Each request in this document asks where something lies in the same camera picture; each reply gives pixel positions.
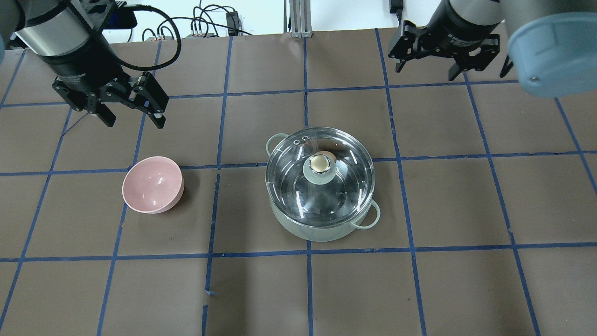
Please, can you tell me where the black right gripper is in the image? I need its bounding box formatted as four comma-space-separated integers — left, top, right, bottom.
388, 21, 500, 81

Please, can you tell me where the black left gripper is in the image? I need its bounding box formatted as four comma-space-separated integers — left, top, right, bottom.
52, 71, 170, 129

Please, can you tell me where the glass pot lid with knob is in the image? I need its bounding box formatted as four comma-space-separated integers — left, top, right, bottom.
265, 127, 375, 224

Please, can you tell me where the beige egg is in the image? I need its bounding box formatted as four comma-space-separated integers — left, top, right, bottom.
319, 151, 337, 162

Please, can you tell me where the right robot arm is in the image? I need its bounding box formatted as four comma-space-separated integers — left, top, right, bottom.
388, 0, 597, 98

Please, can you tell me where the pale green electric pot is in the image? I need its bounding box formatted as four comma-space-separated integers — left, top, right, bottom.
265, 133, 381, 242

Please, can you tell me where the pink bowl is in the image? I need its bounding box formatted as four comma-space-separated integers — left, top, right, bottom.
121, 156, 185, 214

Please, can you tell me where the black camera cable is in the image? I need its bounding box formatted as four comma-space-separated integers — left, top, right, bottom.
107, 4, 181, 71

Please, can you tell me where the aluminium frame post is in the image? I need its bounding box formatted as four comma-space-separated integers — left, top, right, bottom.
285, 0, 313, 38

